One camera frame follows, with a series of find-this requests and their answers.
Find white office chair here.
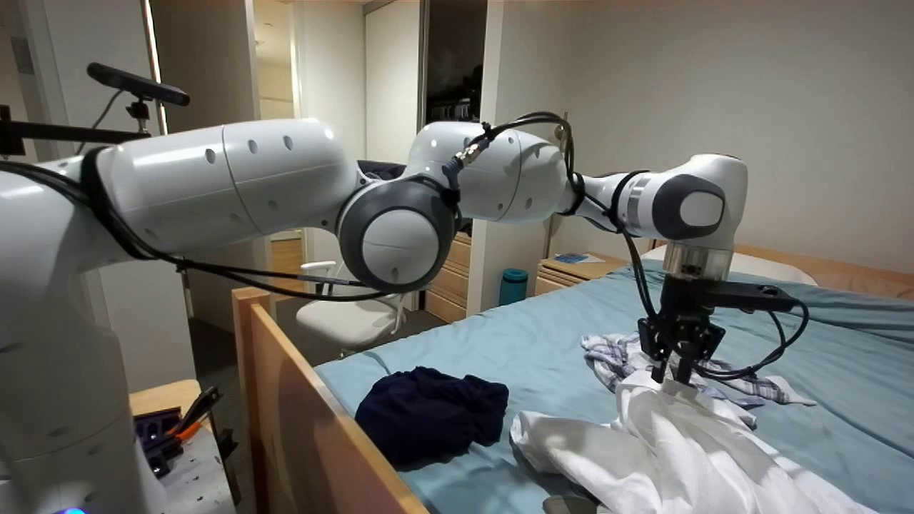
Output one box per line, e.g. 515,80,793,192
293,255,413,351

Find grey room door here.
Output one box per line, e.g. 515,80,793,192
151,0,275,332

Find white pillow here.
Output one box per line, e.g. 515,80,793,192
640,244,823,289

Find wooden nightstand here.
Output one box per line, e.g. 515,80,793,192
532,250,633,299

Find dark blue box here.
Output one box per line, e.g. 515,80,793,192
132,407,182,457

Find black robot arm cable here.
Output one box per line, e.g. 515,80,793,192
0,141,408,305

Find wooden bed frame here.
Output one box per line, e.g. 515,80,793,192
228,240,914,514

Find plain white clothing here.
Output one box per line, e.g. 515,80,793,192
508,362,880,514

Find wooden dresser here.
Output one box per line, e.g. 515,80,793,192
422,235,478,327

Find blue white plaid shirt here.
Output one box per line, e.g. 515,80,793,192
579,332,817,414

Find dark navy clothing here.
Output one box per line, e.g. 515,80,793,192
353,362,510,471

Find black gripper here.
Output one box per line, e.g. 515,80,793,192
633,271,728,387

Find teal bottle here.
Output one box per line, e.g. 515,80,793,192
496,265,532,309

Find black camera on stand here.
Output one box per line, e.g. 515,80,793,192
0,60,193,157

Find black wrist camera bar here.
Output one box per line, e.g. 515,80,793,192
708,280,803,317

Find black orange handled pliers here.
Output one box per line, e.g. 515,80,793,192
139,384,228,481

